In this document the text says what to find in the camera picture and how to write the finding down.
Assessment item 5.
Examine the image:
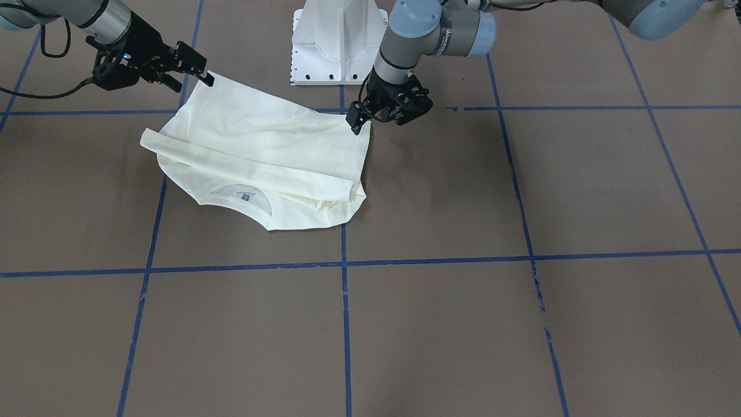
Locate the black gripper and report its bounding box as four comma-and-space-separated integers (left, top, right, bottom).
345, 73, 434, 136

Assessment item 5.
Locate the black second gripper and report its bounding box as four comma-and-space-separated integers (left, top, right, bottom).
86, 13, 215, 92

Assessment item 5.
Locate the cream white t-shirt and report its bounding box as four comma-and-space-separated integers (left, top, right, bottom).
140, 74, 371, 231

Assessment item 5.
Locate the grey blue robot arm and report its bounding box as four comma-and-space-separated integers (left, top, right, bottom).
346, 1, 703, 134

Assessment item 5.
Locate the second grey blue robot arm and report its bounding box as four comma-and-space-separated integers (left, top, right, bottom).
2, 1, 215, 100

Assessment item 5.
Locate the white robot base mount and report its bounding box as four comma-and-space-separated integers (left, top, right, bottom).
289, 1, 388, 86

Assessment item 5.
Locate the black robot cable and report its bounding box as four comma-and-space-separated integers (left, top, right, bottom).
0, 23, 96, 100

